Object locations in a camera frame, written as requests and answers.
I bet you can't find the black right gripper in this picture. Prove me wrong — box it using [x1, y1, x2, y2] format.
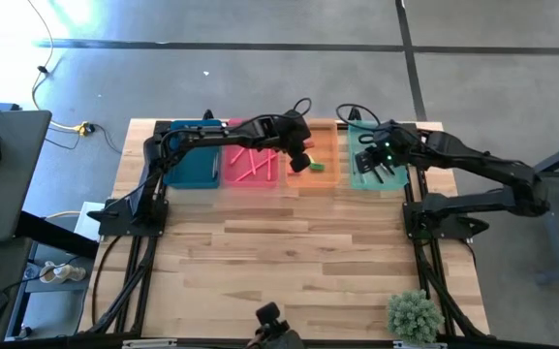
[358, 120, 411, 175]

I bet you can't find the teal plastic bin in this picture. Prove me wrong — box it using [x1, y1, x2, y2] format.
[348, 119, 410, 192]

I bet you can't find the orange plastic bin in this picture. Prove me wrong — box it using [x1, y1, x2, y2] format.
[285, 118, 342, 189]

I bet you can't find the pink plastic bin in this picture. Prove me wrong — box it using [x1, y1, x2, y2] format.
[224, 118, 281, 189]

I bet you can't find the blue plastic bin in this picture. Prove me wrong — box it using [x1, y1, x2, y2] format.
[162, 119, 224, 189]

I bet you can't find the small artificial green plant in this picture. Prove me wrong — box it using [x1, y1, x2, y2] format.
[386, 289, 446, 346]

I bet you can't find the white box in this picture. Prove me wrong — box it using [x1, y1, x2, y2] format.
[73, 201, 106, 243]

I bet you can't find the black support bar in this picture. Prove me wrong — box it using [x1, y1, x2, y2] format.
[15, 210, 101, 261]

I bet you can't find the beige figurine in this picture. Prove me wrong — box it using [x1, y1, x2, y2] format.
[39, 260, 87, 285]

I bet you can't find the black desk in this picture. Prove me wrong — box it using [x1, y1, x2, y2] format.
[0, 110, 52, 243]

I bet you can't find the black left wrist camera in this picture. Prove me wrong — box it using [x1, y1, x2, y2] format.
[289, 153, 312, 174]

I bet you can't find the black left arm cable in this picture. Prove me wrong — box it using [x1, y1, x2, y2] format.
[292, 96, 313, 117]

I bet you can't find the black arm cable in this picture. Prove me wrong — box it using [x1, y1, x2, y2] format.
[292, 96, 313, 117]
[335, 103, 382, 133]

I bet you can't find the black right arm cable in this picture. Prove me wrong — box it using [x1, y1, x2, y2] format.
[335, 103, 382, 133]

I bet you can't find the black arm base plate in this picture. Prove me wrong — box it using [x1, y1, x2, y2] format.
[87, 197, 169, 238]
[402, 201, 491, 241]

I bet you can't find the silver metal bracket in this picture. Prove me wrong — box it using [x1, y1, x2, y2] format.
[122, 338, 178, 349]
[393, 340, 448, 349]

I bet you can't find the black handheld camera rig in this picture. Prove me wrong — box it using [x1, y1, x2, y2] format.
[247, 301, 305, 349]

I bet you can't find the black aluminium table frame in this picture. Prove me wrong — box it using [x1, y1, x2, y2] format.
[80, 107, 491, 349]

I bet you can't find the thin black floor cable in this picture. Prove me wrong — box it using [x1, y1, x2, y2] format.
[25, 0, 55, 112]

